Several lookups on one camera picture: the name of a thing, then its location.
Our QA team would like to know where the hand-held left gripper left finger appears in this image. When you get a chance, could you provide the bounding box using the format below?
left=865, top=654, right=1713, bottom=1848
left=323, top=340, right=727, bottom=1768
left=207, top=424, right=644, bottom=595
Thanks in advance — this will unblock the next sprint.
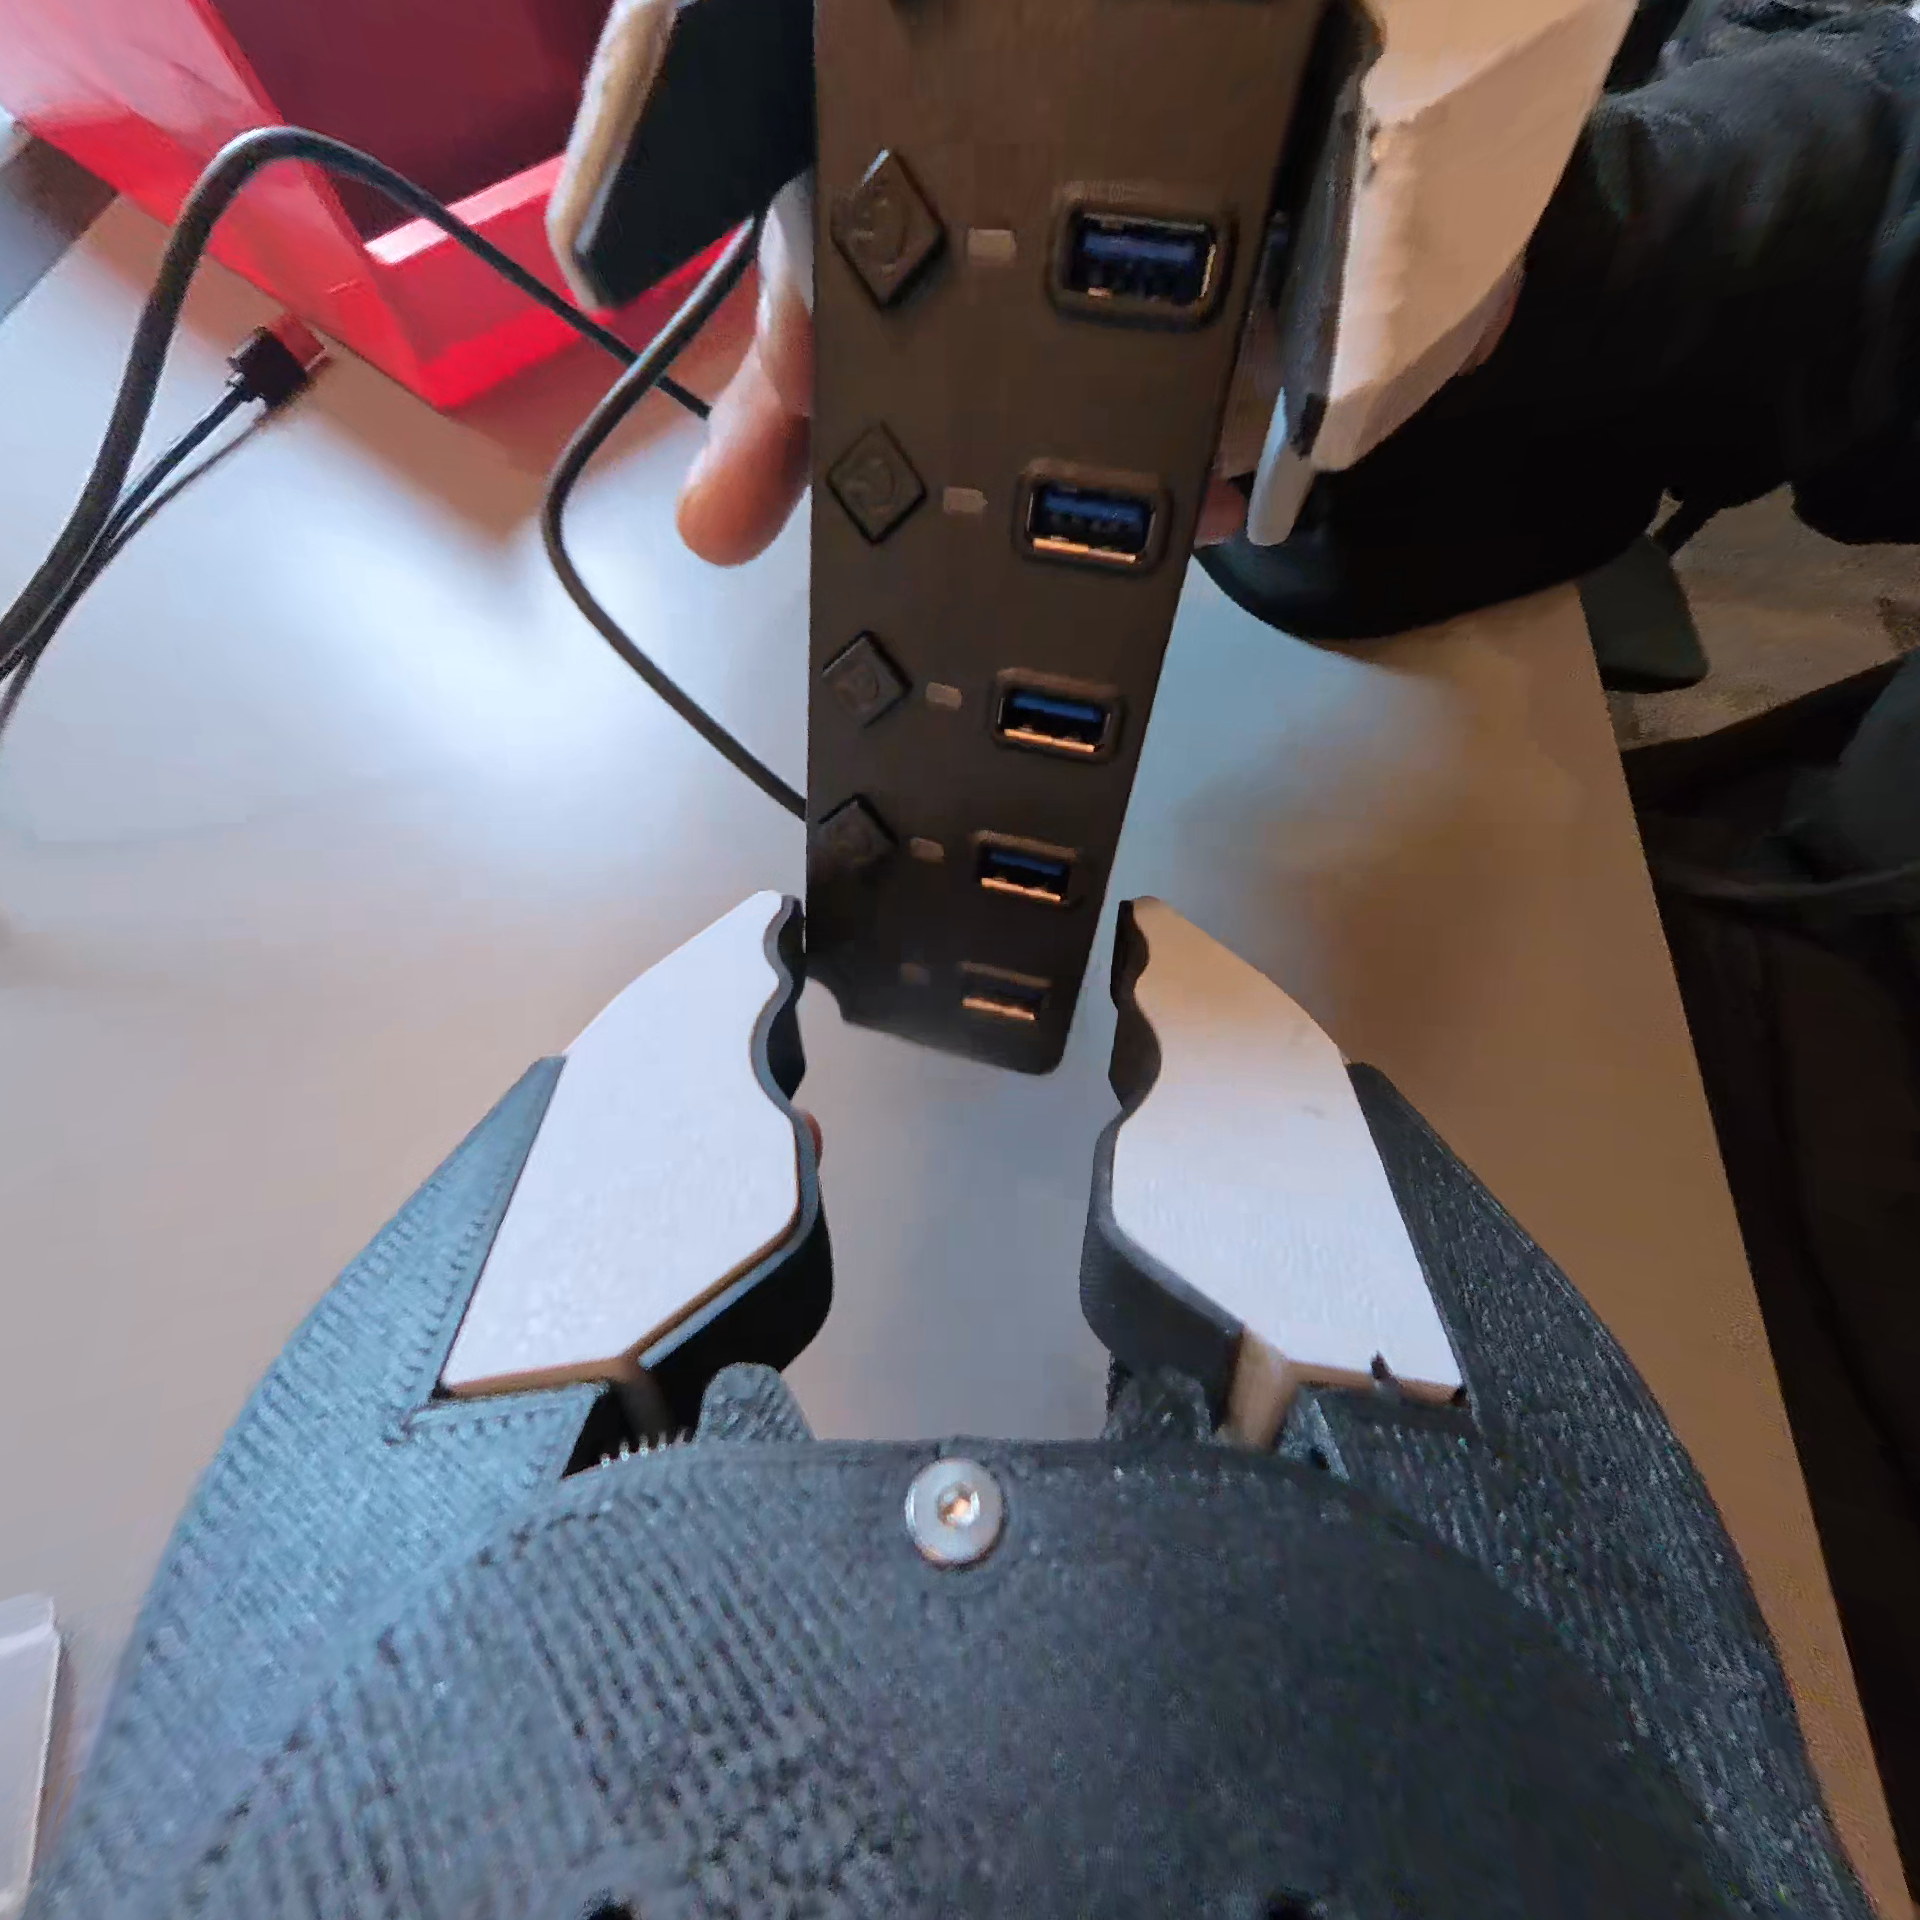
left=435, top=892, right=835, bottom=1403

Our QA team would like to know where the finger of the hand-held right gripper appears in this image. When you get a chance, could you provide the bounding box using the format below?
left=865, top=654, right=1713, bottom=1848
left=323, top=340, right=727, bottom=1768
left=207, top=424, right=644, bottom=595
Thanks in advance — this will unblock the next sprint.
left=1245, top=0, right=1641, bottom=548
left=547, top=0, right=671, bottom=299

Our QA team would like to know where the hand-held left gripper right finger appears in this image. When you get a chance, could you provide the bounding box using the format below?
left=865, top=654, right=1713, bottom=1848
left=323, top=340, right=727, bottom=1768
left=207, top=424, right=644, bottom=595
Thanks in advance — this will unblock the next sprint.
left=1079, top=896, right=1466, bottom=1449

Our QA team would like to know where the black hub's attached cable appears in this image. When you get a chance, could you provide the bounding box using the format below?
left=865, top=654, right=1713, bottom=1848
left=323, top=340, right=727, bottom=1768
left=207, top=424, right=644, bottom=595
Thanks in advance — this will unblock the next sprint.
left=0, top=129, right=819, bottom=828

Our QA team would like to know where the red plastic bin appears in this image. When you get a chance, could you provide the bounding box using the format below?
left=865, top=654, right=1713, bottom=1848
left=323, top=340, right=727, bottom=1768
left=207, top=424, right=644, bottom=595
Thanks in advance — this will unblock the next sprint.
left=0, top=0, right=751, bottom=409

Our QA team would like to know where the black usb hub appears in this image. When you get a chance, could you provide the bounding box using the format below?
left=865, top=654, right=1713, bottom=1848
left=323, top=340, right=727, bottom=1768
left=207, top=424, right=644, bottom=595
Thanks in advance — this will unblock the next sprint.
left=806, top=0, right=1329, bottom=1076

